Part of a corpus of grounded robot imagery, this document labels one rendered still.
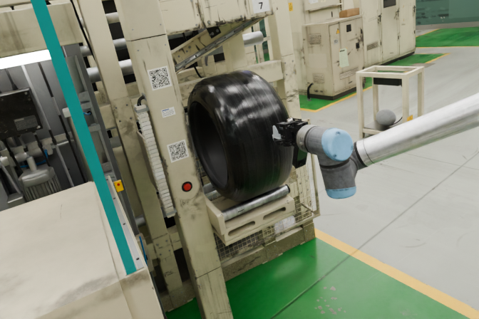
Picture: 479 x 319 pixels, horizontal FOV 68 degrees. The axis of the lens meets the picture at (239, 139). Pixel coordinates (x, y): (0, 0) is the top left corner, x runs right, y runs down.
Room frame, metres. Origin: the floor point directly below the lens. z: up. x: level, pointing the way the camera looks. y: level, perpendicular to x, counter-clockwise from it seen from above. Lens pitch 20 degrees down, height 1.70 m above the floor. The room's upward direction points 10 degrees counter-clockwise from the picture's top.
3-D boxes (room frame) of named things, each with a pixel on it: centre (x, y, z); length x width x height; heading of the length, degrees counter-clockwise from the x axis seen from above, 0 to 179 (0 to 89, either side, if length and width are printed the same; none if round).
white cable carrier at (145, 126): (1.30, 0.34, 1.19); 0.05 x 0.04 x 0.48; 24
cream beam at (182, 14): (1.80, 0.05, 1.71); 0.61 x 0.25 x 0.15; 114
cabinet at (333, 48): (6.09, -1.88, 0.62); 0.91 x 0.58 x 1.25; 123
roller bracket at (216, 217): (1.41, 0.21, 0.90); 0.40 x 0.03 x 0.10; 24
